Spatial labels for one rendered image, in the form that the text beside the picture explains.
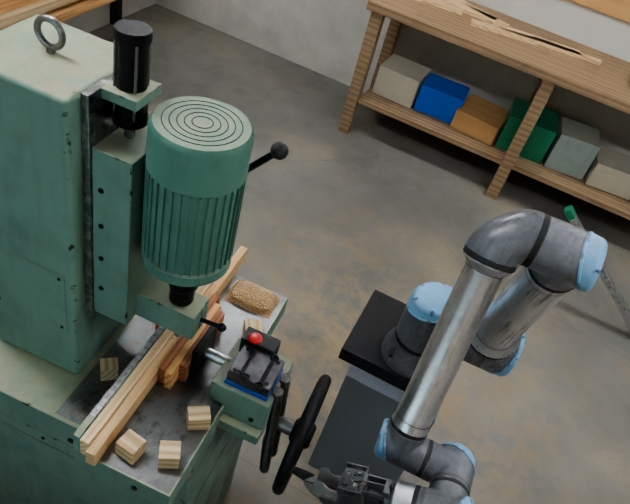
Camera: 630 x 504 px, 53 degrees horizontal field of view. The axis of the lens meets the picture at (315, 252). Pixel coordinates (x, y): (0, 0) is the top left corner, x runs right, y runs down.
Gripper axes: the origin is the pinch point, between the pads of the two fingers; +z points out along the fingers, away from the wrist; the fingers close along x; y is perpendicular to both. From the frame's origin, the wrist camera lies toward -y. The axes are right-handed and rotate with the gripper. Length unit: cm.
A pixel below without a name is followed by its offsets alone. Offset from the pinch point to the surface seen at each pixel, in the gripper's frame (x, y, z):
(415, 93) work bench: -290, -18, 39
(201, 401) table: 4.6, 27.8, 20.3
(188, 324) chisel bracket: -1.1, 44.3, 22.8
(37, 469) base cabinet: 17, 4, 65
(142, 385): 9.7, 35.3, 29.9
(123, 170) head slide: 3, 82, 24
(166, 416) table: 11.3, 29.2, 24.7
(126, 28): -3, 104, 21
